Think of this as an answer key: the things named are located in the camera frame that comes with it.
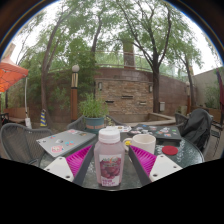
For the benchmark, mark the white ceramic mug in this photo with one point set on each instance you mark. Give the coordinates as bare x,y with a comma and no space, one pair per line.
145,143

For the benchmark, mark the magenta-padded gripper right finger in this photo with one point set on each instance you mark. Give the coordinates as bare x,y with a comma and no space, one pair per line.
163,165

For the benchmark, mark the lamp post with globe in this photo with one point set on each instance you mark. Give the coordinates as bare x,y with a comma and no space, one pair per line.
74,96

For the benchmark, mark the silver laptop with stickers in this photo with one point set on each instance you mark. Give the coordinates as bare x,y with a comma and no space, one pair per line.
63,143

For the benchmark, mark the black backpack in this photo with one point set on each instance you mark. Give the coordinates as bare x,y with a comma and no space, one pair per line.
198,126

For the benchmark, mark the flat round red coaster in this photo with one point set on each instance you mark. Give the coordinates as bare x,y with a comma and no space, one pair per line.
170,150

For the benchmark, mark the blue yellow striped cone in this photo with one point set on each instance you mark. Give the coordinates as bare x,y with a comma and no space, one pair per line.
43,119

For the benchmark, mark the white sticker sheet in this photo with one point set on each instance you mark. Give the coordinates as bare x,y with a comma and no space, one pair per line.
121,128

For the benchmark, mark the black laptop with stickers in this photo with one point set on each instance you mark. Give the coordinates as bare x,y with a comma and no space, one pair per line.
160,131

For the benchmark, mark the orange canopy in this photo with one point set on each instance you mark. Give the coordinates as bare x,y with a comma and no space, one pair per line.
11,75

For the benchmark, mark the pink juice bottle white cap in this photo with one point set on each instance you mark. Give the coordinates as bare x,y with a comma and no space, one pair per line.
109,156

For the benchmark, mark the yellow card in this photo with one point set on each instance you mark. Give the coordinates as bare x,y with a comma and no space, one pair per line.
127,143

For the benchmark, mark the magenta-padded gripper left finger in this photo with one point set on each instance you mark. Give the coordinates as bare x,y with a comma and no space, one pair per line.
60,166

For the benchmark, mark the grey wicker chair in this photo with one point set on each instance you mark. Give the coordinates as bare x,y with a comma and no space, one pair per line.
180,118
20,141
75,124

